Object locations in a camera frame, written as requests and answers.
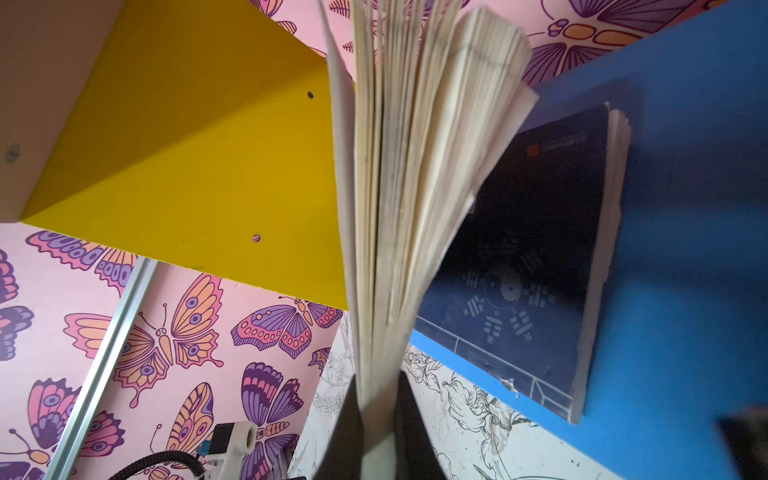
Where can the navy book yellow label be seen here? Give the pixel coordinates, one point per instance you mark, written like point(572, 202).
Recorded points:
point(519, 291)

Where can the navy book underneath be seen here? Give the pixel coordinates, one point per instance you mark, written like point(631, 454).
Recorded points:
point(419, 121)

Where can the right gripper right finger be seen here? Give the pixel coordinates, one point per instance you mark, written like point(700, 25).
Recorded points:
point(416, 458)

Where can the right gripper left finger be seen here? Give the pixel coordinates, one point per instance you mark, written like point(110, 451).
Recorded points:
point(343, 457)

